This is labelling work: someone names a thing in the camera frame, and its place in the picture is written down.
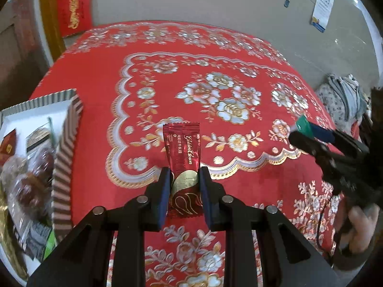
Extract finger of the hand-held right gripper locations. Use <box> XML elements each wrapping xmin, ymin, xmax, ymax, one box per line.
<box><xmin>308</xmin><ymin>122</ymin><xmax>369</xmax><ymax>156</ymax></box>
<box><xmin>288</xmin><ymin>132</ymin><xmax>333</xmax><ymax>164</ymax></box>

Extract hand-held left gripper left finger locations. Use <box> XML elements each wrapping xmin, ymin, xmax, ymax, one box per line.
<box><xmin>27</xmin><ymin>167</ymin><xmax>171</xmax><ymax>287</ymax></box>

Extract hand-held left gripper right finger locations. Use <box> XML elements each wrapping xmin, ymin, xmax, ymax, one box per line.
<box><xmin>199</xmin><ymin>166</ymin><xmax>342</xmax><ymax>287</ymax></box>

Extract red glossy coffee packet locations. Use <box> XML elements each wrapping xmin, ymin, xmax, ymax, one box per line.
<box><xmin>162</xmin><ymin>122</ymin><xmax>203</xmax><ymax>217</ymax></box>

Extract striped cardboard box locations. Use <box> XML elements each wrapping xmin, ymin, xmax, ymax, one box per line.
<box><xmin>0</xmin><ymin>89</ymin><xmax>84</xmax><ymax>284</ymax></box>

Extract small clear bag red dates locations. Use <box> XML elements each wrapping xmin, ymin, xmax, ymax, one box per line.
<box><xmin>31</xmin><ymin>148</ymin><xmax>56</xmax><ymax>183</ymax></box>

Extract black packet with green edges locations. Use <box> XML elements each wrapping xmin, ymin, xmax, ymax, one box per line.
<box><xmin>22</xmin><ymin>221</ymin><xmax>57</xmax><ymax>260</ymax></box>

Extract snacks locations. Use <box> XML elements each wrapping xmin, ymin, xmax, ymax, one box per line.
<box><xmin>7</xmin><ymin>170</ymin><xmax>53</xmax><ymax>219</ymax></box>

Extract large zip bag of nuts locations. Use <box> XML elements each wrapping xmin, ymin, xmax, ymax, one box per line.
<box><xmin>0</xmin><ymin>154</ymin><xmax>30</xmax><ymax>192</ymax></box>

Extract long gold foil packet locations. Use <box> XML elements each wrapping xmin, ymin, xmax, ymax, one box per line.
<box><xmin>0</xmin><ymin>191</ymin><xmax>29</xmax><ymax>278</ymax></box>

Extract red packet gold logo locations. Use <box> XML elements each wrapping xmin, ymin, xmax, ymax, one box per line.
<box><xmin>0</xmin><ymin>128</ymin><xmax>17</xmax><ymax>163</ymax></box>

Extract person's right hand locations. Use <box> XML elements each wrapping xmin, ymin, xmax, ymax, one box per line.
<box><xmin>335</xmin><ymin>204</ymin><xmax>377</xmax><ymax>257</ymax></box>

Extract floral cloth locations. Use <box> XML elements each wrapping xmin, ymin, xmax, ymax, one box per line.
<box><xmin>315</xmin><ymin>82</ymin><xmax>360</xmax><ymax>132</ymax></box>

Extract stack of grey clothes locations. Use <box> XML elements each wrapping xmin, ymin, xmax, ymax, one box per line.
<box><xmin>326</xmin><ymin>73</ymin><xmax>367</xmax><ymax>120</ymax></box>

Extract red floral tablecloth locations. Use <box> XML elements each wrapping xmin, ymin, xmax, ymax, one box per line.
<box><xmin>28</xmin><ymin>21</ymin><xmax>364</xmax><ymax>287</ymax></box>

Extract wall calendar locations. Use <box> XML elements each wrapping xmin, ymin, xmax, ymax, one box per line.
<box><xmin>310</xmin><ymin>0</ymin><xmax>337</xmax><ymax>33</ymax></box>

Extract red wall poster gold figure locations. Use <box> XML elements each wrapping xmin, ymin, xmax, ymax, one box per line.
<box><xmin>55</xmin><ymin>0</ymin><xmax>93</xmax><ymax>38</ymax></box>

